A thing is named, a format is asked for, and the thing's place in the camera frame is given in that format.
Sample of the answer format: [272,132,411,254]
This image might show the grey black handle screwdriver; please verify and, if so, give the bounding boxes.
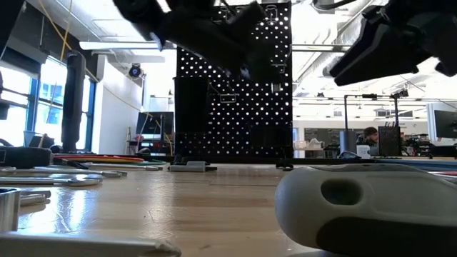
[273,163,457,257]

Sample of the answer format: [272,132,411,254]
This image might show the black tape measure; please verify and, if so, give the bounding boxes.
[0,146,90,170]

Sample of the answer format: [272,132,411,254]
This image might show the grey cylinder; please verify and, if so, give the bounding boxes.
[338,130,358,155]

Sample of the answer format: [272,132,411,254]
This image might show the small black pegboard bin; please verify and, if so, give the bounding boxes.
[248,124,292,148]

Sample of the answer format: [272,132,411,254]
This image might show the person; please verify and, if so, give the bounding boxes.
[356,126,381,157]

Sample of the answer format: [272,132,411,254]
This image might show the long ceiling lamp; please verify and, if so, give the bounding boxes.
[79,41,178,51]

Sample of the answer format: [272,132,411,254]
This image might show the black monitor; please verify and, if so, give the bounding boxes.
[433,109,457,140]
[135,111,175,136]

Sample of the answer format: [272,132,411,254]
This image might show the black pillar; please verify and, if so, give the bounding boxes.
[61,51,87,153]

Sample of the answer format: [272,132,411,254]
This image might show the black camera stand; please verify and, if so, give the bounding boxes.
[343,88,411,158]

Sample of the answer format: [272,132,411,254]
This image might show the black bag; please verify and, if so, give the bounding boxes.
[28,134,55,149]

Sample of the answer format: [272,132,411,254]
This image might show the chrome socket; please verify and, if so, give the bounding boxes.
[0,188,21,233]

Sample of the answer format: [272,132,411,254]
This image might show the round ceiling camera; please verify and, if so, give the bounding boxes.
[128,63,144,79]

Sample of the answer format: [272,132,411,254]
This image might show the black perforated pegboard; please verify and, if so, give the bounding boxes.
[174,1,293,160]

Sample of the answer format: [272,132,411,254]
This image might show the silver stubby wrench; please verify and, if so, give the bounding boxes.
[0,166,129,179]
[19,189,53,208]
[81,163,164,172]
[0,173,104,188]

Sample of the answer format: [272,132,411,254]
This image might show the black mesh case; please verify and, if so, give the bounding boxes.
[377,124,403,157]

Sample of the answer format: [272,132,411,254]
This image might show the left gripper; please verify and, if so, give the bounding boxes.
[114,0,283,85]

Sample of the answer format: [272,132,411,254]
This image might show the black aluminium frame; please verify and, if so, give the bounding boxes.
[217,156,457,166]

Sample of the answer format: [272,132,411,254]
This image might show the metal ruler strip foreground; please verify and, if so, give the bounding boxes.
[0,231,182,257]

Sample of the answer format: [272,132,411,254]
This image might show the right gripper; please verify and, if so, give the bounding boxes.
[328,0,457,87]

